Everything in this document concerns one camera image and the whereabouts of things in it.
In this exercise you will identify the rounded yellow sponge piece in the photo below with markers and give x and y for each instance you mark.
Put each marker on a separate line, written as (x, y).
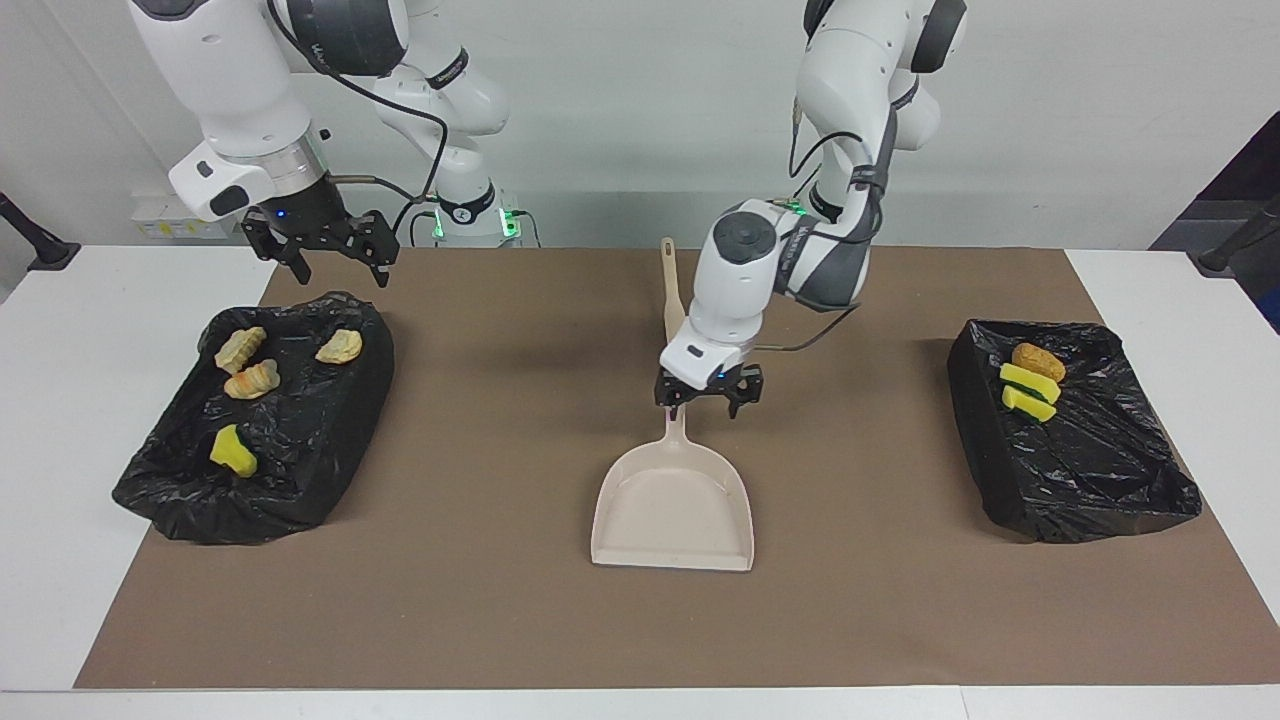
(1030, 381)

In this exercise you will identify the notched yellow sponge piece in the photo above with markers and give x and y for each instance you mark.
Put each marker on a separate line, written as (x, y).
(1028, 405)

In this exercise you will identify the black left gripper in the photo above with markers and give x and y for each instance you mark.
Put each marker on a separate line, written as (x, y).
(710, 378)

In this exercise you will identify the beige brush with black bristles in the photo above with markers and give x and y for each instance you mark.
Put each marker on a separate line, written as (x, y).
(672, 290)

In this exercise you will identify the orange striped bread slice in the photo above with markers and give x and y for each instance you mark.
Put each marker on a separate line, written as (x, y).
(252, 381)

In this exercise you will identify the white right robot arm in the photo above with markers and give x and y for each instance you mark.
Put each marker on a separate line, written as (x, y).
(230, 80)

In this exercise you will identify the black clamp stand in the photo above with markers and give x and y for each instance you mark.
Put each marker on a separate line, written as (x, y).
(1215, 262)
(50, 255)

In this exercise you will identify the brown paper table mat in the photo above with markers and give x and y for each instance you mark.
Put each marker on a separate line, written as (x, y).
(900, 600)

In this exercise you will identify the brown croquette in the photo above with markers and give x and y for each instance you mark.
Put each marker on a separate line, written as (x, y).
(1038, 361)

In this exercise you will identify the boxy black bag bin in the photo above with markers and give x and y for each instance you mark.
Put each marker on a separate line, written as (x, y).
(1090, 470)

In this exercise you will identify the dark background partition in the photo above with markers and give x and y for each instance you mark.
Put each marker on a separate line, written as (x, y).
(1250, 180)

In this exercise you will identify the yellow and green sponge piece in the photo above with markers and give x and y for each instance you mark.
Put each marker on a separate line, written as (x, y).
(234, 452)

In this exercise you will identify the crumpled black bag bin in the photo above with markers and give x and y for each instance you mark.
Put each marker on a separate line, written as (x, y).
(300, 450)

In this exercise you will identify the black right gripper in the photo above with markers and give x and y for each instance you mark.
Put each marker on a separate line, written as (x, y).
(305, 205)

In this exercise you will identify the white wall socket boxes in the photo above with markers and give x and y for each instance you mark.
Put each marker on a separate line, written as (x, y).
(160, 225)

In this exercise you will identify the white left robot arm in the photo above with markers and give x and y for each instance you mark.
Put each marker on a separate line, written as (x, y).
(740, 280)

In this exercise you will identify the ribbed rectangular bread piece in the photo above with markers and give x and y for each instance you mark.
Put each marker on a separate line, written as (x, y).
(240, 349)

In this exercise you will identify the small pale bread chunk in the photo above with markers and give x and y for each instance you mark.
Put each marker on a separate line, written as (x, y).
(340, 347)

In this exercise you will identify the beige plastic dustpan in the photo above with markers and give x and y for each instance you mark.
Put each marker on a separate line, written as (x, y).
(670, 510)

